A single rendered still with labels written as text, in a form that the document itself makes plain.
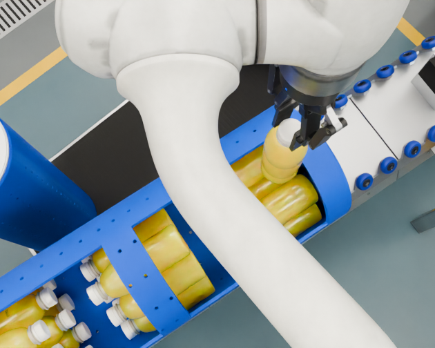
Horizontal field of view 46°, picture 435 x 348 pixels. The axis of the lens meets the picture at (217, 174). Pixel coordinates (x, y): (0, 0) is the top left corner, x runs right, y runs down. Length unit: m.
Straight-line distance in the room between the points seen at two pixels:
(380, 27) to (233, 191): 0.17
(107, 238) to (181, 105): 0.63
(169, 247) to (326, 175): 0.33
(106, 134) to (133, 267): 1.30
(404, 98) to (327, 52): 1.02
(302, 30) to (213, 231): 0.17
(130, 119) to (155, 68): 1.82
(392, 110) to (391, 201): 0.97
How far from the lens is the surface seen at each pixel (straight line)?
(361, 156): 1.36
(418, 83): 1.46
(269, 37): 0.43
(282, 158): 0.83
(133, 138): 2.19
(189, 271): 1.05
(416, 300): 2.33
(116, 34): 0.41
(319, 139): 0.67
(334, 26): 0.42
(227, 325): 2.19
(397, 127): 1.42
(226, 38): 0.41
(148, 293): 0.98
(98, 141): 2.21
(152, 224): 1.06
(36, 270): 1.05
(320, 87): 0.54
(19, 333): 1.08
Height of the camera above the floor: 2.19
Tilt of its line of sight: 75 degrees down
